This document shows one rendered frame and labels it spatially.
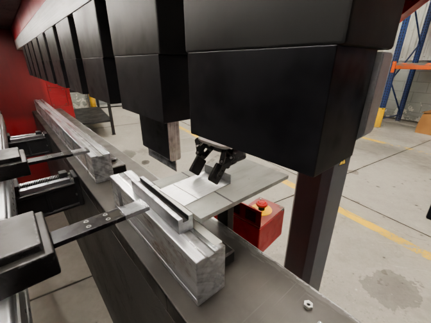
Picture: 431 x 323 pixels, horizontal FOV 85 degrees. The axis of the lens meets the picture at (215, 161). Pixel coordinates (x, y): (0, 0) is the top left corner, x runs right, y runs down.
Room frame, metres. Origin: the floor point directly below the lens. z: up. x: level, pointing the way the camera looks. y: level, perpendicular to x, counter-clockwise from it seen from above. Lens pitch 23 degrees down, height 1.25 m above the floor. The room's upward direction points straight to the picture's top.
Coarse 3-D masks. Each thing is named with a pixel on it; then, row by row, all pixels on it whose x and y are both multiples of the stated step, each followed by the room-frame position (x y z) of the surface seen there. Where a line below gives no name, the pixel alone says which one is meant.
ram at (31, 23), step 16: (32, 0) 0.93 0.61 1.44; (48, 0) 0.72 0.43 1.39; (64, 0) 0.59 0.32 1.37; (80, 0) 0.50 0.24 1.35; (16, 16) 1.46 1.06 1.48; (32, 16) 1.00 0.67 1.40; (48, 16) 0.76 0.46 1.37; (64, 16) 0.61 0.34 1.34; (16, 32) 1.69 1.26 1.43; (32, 32) 1.09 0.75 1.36
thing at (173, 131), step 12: (144, 120) 0.41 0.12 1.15; (144, 132) 0.41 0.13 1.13; (156, 132) 0.38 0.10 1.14; (168, 132) 0.35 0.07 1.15; (144, 144) 0.42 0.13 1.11; (156, 144) 0.38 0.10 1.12; (168, 144) 0.35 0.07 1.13; (156, 156) 0.40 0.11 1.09; (168, 156) 0.35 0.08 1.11; (180, 156) 0.36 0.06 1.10
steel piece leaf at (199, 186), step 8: (208, 168) 0.51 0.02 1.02; (192, 176) 0.49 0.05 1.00; (200, 176) 0.49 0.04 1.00; (224, 176) 0.47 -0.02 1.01; (176, 184) 0.45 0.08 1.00; (184, 184) 0.45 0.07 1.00; (192, 184) 0.45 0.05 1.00; (200, 184) 0.45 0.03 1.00; (208, 184) 0.45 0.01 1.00; (224, 184) 0.45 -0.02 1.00; (192, 192) 0.42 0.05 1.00; (200, 192) 0.42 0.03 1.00; (208, 192) 0.42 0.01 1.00
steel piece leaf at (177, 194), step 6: (168, 186) 0.44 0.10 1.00; (174, 186) 0.44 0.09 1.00; (162, 192) 0.42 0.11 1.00; (168, 192) 0.42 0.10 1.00; (174, 192) 0.42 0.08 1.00; (180, 192) 0.42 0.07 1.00; (186, 192) 0.42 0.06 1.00; (174, 198) 0.40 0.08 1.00; (180, 198) 0.40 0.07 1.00; (186, 198) 0.40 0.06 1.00; (192, 198) 0.40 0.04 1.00; (186, 204) 0.37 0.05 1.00
